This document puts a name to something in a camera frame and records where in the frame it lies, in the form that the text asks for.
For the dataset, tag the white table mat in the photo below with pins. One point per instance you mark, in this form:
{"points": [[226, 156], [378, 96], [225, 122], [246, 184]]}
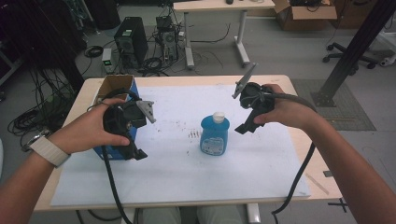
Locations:
{"points": [[193, 174]]}

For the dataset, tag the black computer tower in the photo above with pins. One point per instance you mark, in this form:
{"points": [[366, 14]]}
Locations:
{"points": [[132, 39]]}

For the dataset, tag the light wooden table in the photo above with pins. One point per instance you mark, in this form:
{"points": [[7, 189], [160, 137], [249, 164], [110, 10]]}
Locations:
{"points": [[299, 137]]}

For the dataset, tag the small grey device green light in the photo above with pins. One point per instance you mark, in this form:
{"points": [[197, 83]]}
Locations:
{"points": [[106, 59]]}

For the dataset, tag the blue bottle with white cap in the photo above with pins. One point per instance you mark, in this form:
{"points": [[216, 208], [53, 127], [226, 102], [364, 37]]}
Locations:
{"points": [[214, 133]]}

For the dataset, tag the black office chair base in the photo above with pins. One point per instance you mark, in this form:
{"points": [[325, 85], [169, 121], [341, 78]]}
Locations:
{"points": [[345, 56]]}

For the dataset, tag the blue cardboard box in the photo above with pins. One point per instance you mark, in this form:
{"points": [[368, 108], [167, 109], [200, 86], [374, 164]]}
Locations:
{"points": [[116, 84]]}

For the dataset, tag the background desk with white legs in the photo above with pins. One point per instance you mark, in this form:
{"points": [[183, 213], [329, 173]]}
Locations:
{"points": [[218, 6]]}

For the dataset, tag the grey tape piece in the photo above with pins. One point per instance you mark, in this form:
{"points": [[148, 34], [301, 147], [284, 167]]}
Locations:
{"points": [[328, 174]]}

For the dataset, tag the grey floor mat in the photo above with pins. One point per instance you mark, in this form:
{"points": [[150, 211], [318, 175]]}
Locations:
{"points": [[351, 112]]}

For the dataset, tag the open frame computer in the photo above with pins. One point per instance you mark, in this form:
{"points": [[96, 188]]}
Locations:
{"points": [[168, 39]]}

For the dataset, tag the white table leg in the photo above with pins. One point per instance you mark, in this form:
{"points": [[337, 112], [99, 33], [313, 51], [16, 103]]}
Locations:
{"points": [[253, 214]]}

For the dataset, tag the person's left hand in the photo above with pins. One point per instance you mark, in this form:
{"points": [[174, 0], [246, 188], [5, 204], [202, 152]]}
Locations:
{"points": [[84, 130]]}

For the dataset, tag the open brown cardboard box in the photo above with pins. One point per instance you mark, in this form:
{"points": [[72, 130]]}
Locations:
{"points": [[308, 15]]}

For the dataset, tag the black metal stand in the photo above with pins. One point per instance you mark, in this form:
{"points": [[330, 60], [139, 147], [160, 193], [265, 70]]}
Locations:
{"points": [[358, 46]]}

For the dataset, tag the person's right hand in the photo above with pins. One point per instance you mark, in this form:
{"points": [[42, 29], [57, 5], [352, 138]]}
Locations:
{"points": [[289, 110]]}

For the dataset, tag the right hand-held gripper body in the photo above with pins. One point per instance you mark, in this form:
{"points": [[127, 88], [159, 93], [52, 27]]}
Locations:
{"points": [[258, 99]]}

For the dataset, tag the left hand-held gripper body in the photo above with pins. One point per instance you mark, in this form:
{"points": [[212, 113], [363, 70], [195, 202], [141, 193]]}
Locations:
{"points": [[126, 116]]}

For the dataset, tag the pale tape strip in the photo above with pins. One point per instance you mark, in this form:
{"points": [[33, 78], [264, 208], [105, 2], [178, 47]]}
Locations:
{"points": [[317, 183]]}

